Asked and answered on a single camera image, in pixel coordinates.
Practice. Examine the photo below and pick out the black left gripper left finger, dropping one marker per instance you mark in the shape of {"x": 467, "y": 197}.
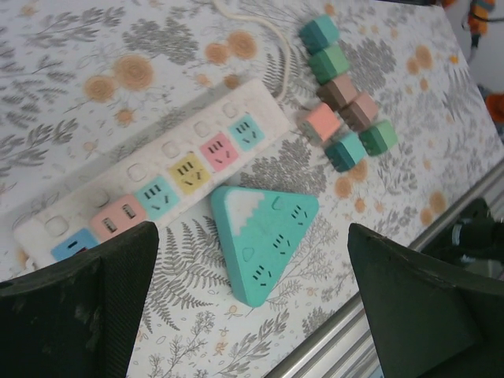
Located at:
{"x": 59, "y": 315}

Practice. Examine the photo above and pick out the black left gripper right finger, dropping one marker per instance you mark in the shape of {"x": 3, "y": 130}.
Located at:
{"x": 425, "y": 315}

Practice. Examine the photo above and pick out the green two-tone plug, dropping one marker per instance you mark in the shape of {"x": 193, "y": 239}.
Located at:
{"x": 378, "y": 138}
{"x": 328, "y": 63}

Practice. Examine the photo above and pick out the brown two-tone plug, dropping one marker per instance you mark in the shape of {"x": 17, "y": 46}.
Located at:
{"x": 359, "y": 111}
{"x": 340, "y": 91}

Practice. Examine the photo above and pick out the salmon pink plug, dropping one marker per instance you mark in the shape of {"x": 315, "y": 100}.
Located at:
{"x": 319, "y": 124}

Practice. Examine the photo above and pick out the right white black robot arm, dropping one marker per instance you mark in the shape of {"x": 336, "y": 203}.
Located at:
{"x": 472, "y": 236}

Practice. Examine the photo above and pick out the teal triangular power socket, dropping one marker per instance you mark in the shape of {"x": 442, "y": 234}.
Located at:
{"x": 267, "y": 252}

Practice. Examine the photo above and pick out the white multicolour power strip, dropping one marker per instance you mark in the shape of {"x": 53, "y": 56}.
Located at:
{"x": 118, "y": 185}

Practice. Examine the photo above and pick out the floral print tablecloth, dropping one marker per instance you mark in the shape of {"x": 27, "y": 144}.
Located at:
{"x": 98, "y": 39}

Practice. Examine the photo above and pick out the aluminium cage frame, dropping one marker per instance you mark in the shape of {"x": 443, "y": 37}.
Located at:
{"x": 334, "y": 334}

